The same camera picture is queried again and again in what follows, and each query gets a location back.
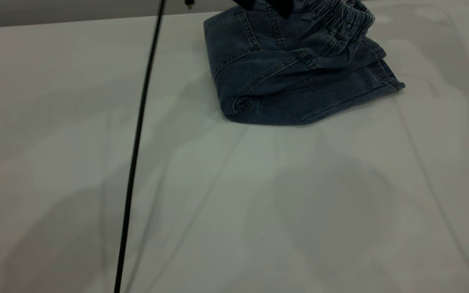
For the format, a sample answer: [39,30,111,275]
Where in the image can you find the blue denim shorts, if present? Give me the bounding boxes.
[203,0,406,126]

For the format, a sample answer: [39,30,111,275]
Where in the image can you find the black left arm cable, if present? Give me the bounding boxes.
[114,0,167,293]

